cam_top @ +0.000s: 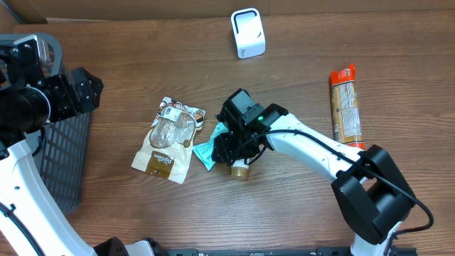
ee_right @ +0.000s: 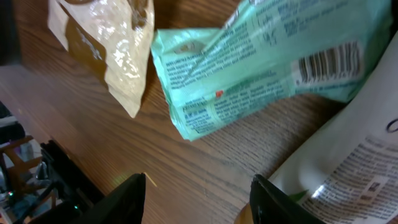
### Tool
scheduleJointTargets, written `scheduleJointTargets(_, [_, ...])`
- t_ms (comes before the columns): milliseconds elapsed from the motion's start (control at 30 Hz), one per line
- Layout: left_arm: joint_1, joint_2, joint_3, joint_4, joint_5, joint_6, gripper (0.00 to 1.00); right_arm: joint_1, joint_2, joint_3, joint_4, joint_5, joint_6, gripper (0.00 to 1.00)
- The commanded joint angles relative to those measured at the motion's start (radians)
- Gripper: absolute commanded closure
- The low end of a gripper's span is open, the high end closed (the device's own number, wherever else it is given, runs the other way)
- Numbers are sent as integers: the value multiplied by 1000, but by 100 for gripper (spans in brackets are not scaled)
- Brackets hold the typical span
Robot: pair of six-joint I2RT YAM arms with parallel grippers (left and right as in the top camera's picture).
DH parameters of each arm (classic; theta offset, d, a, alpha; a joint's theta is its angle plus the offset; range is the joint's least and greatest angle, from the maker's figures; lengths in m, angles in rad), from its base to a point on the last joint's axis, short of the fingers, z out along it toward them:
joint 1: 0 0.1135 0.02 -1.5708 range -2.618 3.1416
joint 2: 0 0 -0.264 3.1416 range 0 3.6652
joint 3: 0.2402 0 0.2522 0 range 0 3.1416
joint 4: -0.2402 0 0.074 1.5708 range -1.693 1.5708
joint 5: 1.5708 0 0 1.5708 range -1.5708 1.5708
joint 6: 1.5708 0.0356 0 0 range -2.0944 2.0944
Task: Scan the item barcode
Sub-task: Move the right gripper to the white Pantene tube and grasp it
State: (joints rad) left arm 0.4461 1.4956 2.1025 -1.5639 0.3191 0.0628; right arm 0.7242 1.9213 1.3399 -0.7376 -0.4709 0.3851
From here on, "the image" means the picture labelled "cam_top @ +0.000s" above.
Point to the white tube with gold cap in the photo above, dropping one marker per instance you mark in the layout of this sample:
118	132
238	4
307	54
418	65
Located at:
239	171

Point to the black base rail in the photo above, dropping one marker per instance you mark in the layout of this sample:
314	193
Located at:
320	251

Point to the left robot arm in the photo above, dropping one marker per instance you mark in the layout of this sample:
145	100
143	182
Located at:
33	223

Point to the mint green wipes packet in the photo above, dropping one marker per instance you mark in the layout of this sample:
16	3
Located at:
204	151

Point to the grey plastic mesh basket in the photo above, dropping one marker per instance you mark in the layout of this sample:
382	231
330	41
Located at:
55	122

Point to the orange spaghetti packet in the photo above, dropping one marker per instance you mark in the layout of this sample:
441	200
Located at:
345	107

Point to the white barcode scanner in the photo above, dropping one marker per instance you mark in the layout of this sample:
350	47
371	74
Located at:
248	33

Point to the brown clear snack bag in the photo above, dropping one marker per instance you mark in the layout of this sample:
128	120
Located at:
167	148

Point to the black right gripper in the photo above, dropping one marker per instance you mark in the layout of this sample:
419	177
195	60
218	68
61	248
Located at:
227	144

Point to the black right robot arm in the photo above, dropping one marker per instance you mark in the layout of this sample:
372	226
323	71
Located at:
371	192

